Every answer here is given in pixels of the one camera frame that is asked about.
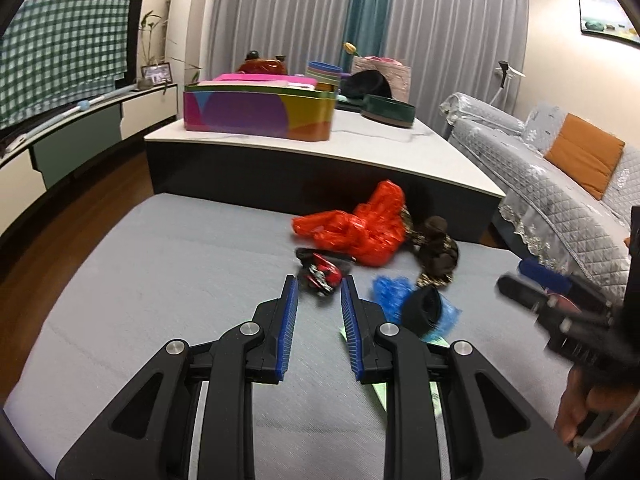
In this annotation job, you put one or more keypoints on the checked cloth covered television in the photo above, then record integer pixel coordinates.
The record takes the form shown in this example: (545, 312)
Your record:
(58, 52)

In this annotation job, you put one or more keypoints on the red teapot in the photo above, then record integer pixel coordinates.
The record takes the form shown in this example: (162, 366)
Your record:
(255, 64)

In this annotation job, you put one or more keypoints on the dark green round box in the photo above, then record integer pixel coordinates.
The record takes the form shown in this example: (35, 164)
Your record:
(388, 111)

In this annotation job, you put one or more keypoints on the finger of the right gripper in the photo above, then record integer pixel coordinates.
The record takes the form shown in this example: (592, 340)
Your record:
(526, 296)
(543, 276)

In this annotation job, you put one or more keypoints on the teal curtain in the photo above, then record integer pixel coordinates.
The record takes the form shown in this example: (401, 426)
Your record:
(366, 25)

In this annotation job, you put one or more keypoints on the black red snack wrapper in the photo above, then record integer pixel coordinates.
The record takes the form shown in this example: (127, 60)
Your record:
(322, 271)

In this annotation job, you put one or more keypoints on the picture frame on cabinet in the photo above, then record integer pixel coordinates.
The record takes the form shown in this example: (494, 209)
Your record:
(158, 73)

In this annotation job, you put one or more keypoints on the potted plant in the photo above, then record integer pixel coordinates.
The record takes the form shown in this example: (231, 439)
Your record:
(150, 22)

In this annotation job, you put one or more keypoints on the orange plastic bag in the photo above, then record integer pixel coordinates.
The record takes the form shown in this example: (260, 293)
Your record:
(371, 234)

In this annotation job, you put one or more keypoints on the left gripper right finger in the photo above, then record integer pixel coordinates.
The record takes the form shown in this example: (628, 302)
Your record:
(351, 326)

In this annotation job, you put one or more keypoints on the orange cushion far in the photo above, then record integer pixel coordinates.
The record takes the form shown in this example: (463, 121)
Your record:
(587, 154)

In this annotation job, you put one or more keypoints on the stacked coloured bowls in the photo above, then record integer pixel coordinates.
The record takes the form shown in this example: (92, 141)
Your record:
(327, 76)

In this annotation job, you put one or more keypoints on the grey curtain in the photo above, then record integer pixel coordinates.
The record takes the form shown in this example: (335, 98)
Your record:
(449, 45)

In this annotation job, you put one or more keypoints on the dark floral cloth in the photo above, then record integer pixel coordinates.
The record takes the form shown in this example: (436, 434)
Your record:
(436, 252)

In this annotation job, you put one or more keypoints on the right hand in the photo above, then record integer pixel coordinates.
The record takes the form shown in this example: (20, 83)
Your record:
(578, 400)

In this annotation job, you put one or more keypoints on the colourful rectangular box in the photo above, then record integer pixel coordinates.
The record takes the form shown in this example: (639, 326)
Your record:
(277, 106)

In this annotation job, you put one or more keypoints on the wall picture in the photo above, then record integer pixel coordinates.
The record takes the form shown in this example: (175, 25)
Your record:
(606, 18)

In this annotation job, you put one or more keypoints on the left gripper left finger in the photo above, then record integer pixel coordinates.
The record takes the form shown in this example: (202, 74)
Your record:
(287, 310)

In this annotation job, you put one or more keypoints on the tv cabinet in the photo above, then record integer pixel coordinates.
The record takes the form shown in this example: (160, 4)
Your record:
(33, 165)

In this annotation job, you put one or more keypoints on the blue plastic bag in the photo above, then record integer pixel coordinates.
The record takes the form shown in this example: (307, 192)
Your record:
(422, 310)

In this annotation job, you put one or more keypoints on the grey quilted sofa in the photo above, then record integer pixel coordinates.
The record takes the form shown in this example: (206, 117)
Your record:
(556, 218)

